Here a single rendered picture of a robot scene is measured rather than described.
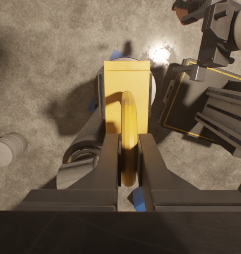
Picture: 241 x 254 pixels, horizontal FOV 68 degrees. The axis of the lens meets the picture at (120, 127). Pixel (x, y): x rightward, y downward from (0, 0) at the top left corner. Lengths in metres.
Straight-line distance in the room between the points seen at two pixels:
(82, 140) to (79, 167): 0.14
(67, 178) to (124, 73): 0.41
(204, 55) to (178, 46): 1.70
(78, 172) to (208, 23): 0.48
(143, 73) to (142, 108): 0.05
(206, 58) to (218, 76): 1.50
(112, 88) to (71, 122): 2.03
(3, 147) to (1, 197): 1.05
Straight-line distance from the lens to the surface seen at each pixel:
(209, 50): 0.48
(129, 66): 0.25
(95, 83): 0.63
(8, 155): 2.33
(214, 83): 1.98
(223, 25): 0.43
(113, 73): 0.25
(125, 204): 2.75
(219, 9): 0.43
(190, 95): 1.90
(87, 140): 0.68
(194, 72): 0.51
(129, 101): 0.15
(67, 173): 0.59
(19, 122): 2.52
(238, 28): 0.43
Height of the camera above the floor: 2.09
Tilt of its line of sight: 73 degrees down
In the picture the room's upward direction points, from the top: 177 degrees counter-clockwise
